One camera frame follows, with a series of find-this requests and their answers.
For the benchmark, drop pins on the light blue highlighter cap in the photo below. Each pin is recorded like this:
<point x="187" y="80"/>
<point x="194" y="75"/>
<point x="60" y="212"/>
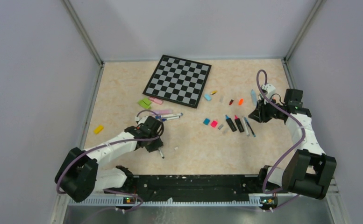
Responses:
<point x="207" y="97"/>

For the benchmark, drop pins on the black highlighter blue cap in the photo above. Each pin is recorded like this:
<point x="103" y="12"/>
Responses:
<point x="230" y="123"/>

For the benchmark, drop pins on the blue cap of highlighter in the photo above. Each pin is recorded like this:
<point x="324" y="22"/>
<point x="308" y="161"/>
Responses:
<point x="206" y="121"/>

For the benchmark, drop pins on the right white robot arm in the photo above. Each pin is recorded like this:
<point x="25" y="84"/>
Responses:
<point x="304" y="169"/>

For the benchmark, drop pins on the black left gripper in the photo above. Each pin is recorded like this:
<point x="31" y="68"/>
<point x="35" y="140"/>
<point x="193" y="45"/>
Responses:
<point x="158" y="144"/>

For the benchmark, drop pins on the yellow highlighter cap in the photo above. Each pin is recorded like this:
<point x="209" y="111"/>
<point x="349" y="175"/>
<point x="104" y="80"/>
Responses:
<point x="98" y="129"/>

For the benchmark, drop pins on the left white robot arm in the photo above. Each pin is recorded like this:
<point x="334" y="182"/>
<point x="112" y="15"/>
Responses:
<point x="82" y="172"/>

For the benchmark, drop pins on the pale purple highlighter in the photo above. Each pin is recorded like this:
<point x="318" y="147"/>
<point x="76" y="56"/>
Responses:
<point x="162" y="112"/>

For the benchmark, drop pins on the grey white pen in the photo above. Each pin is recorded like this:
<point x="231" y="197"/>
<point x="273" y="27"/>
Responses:
<point x="245" y="127"/>

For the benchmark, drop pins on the black highlighter pink cap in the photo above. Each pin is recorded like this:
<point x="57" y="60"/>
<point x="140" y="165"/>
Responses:
<point x="239" y="124"/>

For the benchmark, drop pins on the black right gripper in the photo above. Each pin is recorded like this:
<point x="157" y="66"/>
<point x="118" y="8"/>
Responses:
<point x="260" y="115"/>

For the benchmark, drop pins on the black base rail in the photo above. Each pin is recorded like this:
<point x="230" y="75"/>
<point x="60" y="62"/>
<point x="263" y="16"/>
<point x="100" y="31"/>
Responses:
<point x="232" y="183"/>

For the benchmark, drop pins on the pink cap of highlighter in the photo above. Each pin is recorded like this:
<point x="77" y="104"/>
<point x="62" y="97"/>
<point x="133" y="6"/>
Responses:
<point x="214" y="124"/>

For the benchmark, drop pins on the black grey chessboard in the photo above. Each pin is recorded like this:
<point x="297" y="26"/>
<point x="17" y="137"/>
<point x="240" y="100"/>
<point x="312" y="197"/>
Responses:
<point x="177" y="80"/>

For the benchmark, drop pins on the light blue highlighter body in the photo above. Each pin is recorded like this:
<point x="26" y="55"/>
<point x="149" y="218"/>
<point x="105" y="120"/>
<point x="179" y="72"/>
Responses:
<point x="254" y="97"/>

